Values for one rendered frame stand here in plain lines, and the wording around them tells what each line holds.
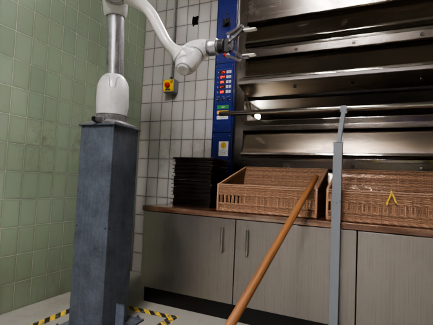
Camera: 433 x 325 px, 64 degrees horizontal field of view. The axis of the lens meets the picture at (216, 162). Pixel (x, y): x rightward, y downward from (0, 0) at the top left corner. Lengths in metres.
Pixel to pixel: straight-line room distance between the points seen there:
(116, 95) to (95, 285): 0.92
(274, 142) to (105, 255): 1.30
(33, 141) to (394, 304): 2.01
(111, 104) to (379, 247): 1.43
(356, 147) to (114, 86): 1.45
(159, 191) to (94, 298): 1.17
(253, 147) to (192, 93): 0.66
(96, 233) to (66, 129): 0.84
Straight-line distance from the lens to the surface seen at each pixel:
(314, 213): 1.83
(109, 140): 1.74
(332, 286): 1.76
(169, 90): 2.73
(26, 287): 2.32
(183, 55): 1.88
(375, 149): 2.29
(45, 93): 2.30
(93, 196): 1.79
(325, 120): 2.34
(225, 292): 1.98
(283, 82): 2.33
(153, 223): 2.14
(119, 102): 1.83
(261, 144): 2.41
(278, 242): 1.39
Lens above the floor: 0.75
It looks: 3 degrees up
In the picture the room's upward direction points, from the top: 3 degrees clockwise
